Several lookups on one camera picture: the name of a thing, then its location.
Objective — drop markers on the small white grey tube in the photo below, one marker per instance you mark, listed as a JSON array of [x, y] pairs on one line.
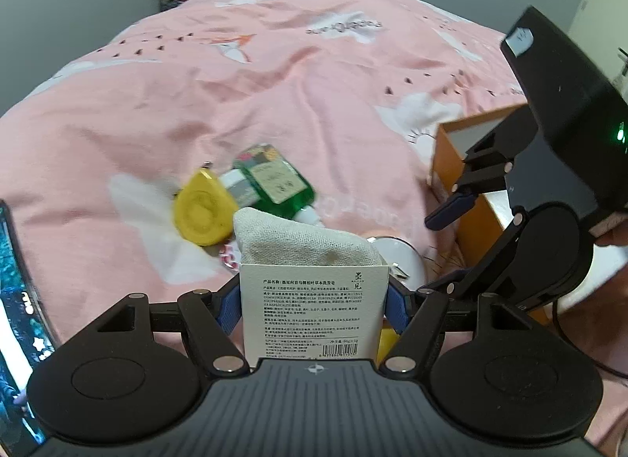
[[235, 187]]

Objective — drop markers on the pink printed blanket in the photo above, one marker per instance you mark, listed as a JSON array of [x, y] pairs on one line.
[[147, 94]]

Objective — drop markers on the tablet with lit screen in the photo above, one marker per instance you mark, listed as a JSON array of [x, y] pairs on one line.
[[19, 314]]

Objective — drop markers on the small yellow object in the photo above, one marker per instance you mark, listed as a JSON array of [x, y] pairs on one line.
[[386, 341]]

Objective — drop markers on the person's right hand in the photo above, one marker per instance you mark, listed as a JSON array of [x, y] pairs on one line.
[[613, 236]]

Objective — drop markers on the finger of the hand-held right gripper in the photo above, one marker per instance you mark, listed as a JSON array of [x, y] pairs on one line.
[[454, 209], [466, 278]]

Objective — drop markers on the green liquid bottle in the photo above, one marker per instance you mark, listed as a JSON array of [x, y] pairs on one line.
[[272, 179]]

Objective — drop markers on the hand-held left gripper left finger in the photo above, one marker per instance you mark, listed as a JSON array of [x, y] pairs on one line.
[[226, 310]]

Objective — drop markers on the white round compact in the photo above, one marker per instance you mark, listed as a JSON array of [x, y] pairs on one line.
[[400, 256]]

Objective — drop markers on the beige cloth pouch white sleeve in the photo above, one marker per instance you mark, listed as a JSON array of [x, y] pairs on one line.
[[309, 300]]

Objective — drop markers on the orange box white inside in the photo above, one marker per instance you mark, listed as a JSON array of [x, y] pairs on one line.
[[444, 162]]

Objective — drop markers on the yellow teardrop-shaped case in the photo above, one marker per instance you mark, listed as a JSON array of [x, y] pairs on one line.
[[203, 209]]

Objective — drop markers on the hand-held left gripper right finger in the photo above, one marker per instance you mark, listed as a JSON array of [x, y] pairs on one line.
[[398, 310]]

